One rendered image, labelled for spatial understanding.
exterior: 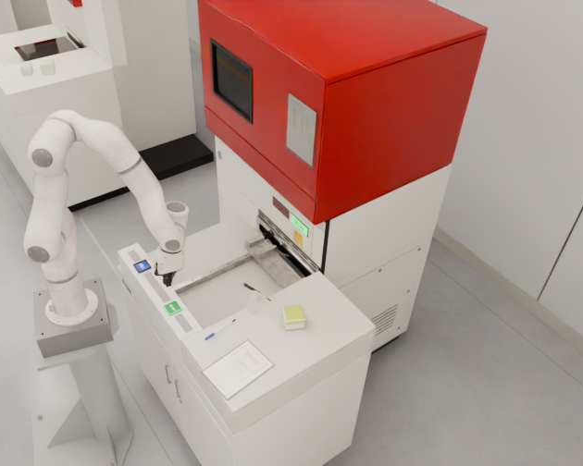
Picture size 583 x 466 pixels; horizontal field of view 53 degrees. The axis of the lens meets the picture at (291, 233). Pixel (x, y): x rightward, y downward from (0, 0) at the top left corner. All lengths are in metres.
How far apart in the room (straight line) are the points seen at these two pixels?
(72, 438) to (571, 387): 2.56
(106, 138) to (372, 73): 0.84
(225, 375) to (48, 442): 1.33
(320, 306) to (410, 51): 0.97
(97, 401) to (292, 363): 1.01
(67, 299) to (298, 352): 0.85
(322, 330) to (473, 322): 1.63
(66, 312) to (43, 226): 0.42
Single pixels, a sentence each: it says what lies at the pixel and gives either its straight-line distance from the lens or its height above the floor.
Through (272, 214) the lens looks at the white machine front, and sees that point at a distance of 2.51.
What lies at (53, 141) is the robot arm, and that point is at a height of 1.70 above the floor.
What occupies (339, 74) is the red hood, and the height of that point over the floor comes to 1.82.
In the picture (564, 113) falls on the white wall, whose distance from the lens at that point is 3.20.
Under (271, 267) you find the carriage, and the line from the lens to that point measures 2.47.
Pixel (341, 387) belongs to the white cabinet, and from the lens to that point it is 2.36.
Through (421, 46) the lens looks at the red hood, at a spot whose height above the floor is 1.82.
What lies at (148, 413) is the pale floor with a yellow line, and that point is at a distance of 3.13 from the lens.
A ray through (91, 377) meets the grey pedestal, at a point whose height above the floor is 0.57.
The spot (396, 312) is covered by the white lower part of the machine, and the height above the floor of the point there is 0.32.
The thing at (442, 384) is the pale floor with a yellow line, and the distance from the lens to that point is 3.31.
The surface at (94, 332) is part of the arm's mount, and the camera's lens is 2.31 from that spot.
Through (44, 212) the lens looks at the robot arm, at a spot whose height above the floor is 1.43.
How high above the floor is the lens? 2.65
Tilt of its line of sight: 42 degrees down
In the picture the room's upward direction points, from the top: 3 degrees clockwise
